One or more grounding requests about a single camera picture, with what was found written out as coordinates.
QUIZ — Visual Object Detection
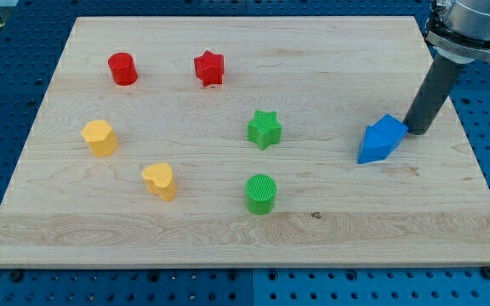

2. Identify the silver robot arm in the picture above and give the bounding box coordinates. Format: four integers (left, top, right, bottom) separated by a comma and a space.
425, 0, 490, 65

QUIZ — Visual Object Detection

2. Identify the light wooden board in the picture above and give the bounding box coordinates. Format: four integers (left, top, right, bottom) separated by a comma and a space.
0, 16, 490, 269

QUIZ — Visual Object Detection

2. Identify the green star block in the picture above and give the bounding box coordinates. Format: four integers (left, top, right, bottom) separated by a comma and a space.
247, 110, 282, 150

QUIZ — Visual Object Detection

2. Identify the green cylinder block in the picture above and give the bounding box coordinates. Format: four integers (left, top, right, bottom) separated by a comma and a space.
245, 174, 277, 215

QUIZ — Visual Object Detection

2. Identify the yellow heart block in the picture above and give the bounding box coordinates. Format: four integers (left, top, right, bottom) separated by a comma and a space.
141, 163, 177, 201

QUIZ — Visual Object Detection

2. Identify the red star block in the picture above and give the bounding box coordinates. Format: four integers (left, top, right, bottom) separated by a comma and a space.
193, 50, 225, 87

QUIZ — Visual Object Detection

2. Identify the blue triangle block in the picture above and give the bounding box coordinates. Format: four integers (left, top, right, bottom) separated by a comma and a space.
356, 126, 396, 164

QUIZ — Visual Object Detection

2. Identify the blue cube block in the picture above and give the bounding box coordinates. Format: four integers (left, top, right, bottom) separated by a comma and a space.
373, 114, 408, 149

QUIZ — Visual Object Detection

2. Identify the yellow hexagon block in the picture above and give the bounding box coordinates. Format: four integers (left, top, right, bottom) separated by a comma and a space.
81, 120, 118, 157

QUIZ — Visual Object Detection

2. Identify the red cylinder block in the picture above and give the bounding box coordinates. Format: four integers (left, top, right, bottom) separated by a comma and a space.
107, 53, 138, 86

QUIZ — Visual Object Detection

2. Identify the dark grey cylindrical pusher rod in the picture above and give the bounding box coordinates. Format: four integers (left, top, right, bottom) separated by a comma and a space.
403, 54, 465, 135

